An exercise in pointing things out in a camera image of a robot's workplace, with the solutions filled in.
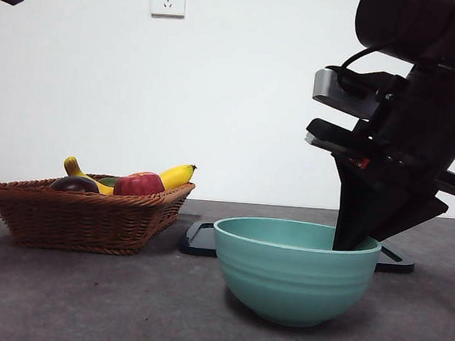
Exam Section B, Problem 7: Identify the teal bowl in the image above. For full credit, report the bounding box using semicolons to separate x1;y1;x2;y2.
205;213;385;334

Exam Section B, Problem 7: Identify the dark rectangular tray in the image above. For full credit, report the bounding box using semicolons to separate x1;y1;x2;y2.
177;219;418;276

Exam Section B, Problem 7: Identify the dark red plum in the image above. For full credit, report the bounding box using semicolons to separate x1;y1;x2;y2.
48;174;103;195

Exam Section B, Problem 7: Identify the yellow banana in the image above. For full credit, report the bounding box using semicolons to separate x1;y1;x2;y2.
60;153;198;202

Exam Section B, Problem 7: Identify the green avocado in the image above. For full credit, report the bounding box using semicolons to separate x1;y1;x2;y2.
97;174;119;189

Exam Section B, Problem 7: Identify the red apple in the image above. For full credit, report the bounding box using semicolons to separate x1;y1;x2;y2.
111;169;168;199

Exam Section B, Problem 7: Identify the brown wicker basket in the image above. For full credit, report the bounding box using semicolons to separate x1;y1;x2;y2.
0;167;196;261

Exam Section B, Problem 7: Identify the black camera cable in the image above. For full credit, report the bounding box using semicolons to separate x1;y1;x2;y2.
338;43;383;93

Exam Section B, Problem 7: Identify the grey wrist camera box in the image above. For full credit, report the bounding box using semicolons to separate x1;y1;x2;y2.
309;66;409;124

